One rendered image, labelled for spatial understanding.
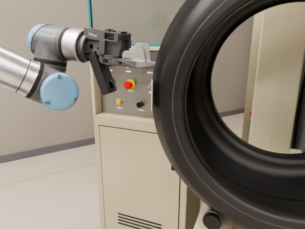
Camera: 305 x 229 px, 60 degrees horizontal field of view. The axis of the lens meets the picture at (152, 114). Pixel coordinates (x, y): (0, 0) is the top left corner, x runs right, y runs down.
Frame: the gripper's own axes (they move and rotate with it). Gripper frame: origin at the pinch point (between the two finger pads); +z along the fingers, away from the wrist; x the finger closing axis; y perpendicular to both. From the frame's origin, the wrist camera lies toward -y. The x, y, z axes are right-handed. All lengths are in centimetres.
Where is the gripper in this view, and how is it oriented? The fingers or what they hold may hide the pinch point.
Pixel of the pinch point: (153, 67)
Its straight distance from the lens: 66.9
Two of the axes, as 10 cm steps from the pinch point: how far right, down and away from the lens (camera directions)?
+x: 3.8, -2.6, 8.9
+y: 1.1, -9.4, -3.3
